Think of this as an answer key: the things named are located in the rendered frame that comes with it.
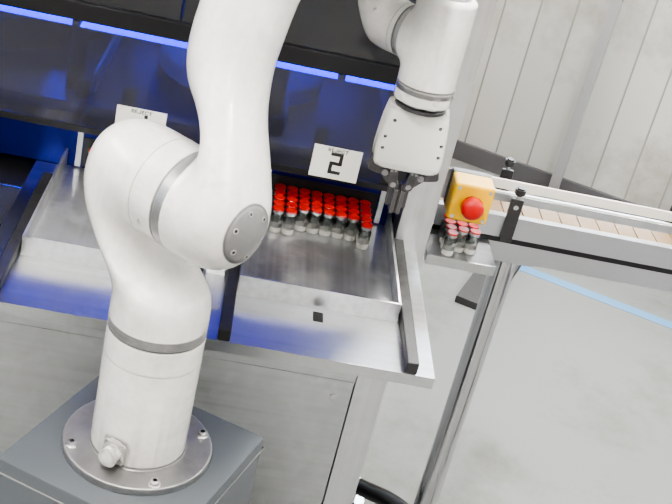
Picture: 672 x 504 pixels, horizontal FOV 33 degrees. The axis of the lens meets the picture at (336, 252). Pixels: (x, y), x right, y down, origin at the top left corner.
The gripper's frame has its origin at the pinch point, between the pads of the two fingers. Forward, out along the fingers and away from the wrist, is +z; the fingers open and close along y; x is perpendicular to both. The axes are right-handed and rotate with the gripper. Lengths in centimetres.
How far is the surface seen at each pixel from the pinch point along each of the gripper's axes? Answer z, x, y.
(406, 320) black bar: 20.4, 0.4, -6.5
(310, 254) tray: 22.2, -18.8, 8.8
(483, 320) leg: 43, -42, -30
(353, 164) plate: 8.0, -27.6, 4.2
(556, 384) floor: 112, -131, -83
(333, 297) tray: 19.7, -1.6, 5.4
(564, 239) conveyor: 20, -38, -40
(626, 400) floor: 112, -129, -105
